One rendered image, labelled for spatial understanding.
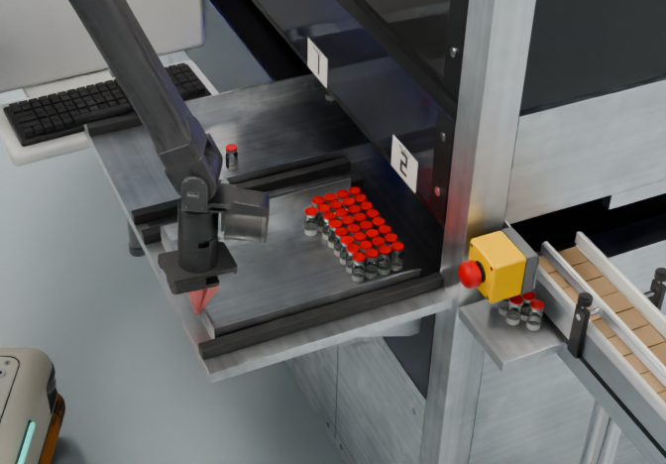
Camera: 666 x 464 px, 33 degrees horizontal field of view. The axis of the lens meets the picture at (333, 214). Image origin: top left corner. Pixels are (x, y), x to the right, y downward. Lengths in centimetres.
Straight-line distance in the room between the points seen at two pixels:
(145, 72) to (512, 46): 48
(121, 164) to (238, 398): 93
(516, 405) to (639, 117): 58
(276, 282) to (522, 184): 42
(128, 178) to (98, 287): 115
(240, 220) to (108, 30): 32
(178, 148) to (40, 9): 93
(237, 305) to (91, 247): 156
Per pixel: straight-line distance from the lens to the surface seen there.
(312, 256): 181
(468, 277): 161
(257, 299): 173
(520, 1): 147
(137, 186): 198
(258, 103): 218
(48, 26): 238
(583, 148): 168
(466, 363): 185
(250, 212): 154
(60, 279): 316
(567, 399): 209
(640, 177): 180
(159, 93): 145
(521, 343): 170
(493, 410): 199
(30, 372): 253
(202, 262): 159
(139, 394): 282
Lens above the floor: 206
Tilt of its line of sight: 38 degrees down
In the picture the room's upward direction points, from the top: 1 degrees clockwise
